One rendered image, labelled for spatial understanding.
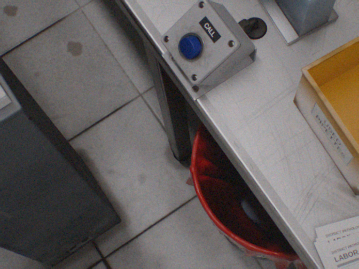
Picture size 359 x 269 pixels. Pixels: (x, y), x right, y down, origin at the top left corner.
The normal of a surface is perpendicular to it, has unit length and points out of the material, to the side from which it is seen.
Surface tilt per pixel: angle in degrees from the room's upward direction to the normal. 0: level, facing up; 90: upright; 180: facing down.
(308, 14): 90
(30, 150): 90
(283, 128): 0
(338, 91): 0
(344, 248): 0
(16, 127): 90
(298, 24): 90
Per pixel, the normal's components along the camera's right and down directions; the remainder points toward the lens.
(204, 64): -0.46, 0.04
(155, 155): -0.05, -0.28
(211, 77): 0.55, 0.79
